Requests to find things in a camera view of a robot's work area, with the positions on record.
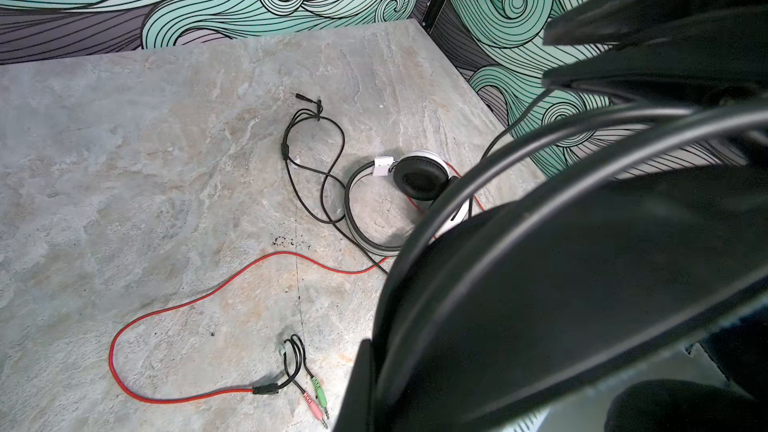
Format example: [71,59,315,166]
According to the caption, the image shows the black headset cable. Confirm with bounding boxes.
[280,92,391,276]

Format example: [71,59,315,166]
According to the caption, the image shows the white black headphones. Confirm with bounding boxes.
[343,150,461,257]

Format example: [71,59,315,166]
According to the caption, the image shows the red headphone cable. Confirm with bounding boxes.
[107,161,487,430]

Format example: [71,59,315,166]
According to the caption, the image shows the black blue gaming headset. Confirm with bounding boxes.
[336,0,767,431]

